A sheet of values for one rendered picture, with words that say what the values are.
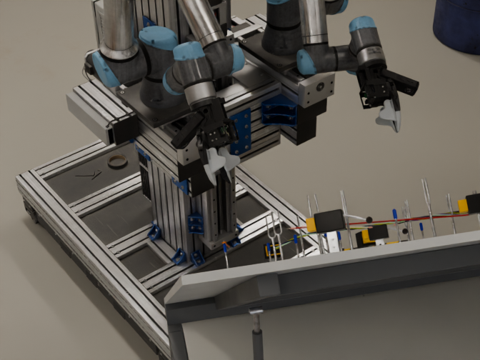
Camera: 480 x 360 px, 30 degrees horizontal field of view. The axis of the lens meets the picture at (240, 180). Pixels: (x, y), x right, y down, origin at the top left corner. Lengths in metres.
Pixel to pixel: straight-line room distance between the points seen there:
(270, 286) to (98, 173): 2.53
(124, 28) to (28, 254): 1.73
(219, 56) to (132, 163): 1.84
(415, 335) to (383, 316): 0.11
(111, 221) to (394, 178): 1.40
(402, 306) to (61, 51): 3.26
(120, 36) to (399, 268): 1.18
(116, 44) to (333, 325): 1.02
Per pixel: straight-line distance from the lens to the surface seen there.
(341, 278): 1.78
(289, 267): 1.62
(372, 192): 4.30
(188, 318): 2.62
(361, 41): 2.58
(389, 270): 1.80
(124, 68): 2.68
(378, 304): 2.70
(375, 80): 2.51
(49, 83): 5.17
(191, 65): 2.24
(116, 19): 2.58
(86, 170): 4.15
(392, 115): 2.48
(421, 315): 2.69
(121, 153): 4.22
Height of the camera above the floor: 2.78
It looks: 40 degrees down
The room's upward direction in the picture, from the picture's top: 1 degrees counter-clockwise
